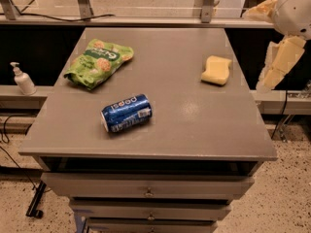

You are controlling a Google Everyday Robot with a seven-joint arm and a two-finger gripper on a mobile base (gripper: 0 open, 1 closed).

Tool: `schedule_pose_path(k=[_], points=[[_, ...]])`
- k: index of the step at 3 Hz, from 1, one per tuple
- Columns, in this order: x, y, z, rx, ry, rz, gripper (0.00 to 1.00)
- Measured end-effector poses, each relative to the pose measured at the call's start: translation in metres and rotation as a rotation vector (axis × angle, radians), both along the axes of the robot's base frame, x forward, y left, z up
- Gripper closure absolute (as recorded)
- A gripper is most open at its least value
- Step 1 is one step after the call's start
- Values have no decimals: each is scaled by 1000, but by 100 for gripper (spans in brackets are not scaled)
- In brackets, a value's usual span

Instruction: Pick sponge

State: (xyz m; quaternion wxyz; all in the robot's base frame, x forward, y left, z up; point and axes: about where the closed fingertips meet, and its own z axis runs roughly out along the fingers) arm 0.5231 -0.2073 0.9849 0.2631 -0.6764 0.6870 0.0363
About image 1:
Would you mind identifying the green snack bag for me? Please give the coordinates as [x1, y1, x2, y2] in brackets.
[63, 39, 134, 90]

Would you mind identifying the middle grey drawer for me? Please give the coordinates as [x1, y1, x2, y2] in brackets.
[70, 200, 231, 221]

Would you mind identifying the black metal foot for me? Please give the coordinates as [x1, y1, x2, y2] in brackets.
[26, 182, 47, 218]

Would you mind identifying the black cable on shelf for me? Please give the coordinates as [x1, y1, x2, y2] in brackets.
[0, 12, 117, 23]

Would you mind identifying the black hanging cable right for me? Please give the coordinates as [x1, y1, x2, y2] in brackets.
[270, 90, 290, 140]

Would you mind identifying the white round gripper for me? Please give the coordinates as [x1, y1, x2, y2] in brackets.
[242, 0, 311, 93]

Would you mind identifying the grey drawer cabinet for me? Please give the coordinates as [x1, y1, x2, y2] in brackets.
[20, 28, 276, 233]

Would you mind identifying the top grey drawer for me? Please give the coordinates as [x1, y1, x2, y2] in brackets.
[42, 173, 254, 200]

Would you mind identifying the yellow sponge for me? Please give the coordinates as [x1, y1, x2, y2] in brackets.
[201, 55, 232, 85]

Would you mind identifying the black floor cable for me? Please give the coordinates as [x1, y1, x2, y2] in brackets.
[0, 113, 38, 191]

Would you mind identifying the blue pepsi can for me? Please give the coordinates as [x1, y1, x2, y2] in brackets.
[101, 94, 153, 133]

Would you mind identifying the bottom grey drawer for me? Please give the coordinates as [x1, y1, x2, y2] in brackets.
[87, 218, 217, 233]

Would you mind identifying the white pump bottle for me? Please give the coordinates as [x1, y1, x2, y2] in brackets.
[10, 62, 37, 95]

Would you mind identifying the grey drawer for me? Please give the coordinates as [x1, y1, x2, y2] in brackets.
[87, 218, 217, 233]
[70, 200, 231, 221]
[42, 173, 254, 200]

